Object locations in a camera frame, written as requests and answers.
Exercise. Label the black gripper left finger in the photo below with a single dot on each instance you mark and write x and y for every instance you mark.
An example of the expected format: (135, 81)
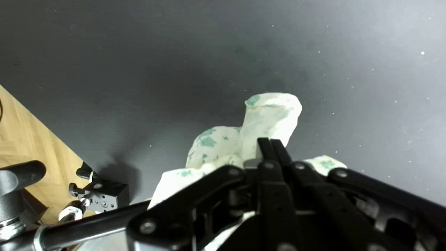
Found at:
(269, 199)

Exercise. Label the white cloth with green print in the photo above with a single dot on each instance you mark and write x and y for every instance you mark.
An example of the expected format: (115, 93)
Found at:
(269, 115)

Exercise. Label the black articulated clamp stand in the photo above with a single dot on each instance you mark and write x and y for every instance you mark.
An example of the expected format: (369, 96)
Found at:
(108, 195)

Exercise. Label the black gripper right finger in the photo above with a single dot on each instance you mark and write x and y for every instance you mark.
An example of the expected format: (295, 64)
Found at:
(324, 203)

